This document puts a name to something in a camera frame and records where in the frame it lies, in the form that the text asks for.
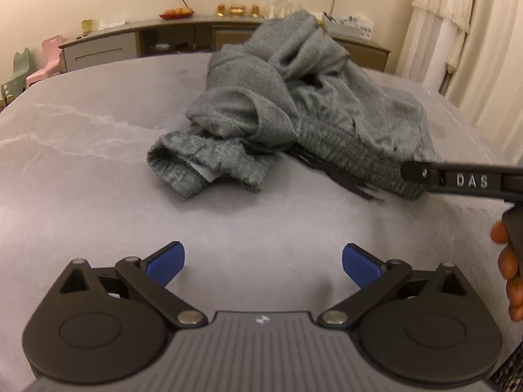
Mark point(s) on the pink plastic kids chair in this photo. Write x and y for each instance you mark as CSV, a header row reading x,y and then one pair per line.
x,y
51,52

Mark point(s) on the white tissue box clutter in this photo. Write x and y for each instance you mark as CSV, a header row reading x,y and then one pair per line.
x,y
349,26

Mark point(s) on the green plastic kids chair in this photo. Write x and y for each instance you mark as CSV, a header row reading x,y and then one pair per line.
x,y
23,66

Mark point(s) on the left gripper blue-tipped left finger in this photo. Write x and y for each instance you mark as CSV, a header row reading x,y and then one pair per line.
x,y
146,281

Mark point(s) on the gold cup on cabinet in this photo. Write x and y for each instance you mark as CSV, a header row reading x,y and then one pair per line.
x,y
87,26

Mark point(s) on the right hand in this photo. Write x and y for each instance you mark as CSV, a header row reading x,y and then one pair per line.
x,y
509,269

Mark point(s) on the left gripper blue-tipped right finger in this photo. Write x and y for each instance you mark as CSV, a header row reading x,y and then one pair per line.
x,y
378,282

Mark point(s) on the gold ornaments on cabinet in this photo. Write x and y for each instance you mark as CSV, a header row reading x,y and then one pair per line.
x,y
238,10

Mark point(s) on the cream white curtain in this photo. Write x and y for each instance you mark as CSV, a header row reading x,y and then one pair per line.
x,y
470,51

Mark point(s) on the red plate of fruit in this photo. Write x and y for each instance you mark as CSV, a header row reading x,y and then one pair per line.
x,y
179,13

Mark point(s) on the long grey TV cabinet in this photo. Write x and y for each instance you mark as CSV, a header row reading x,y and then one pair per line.
x,y
156,37

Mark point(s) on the clear glass cups set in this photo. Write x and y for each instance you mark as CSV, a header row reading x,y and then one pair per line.
x,y
279,9

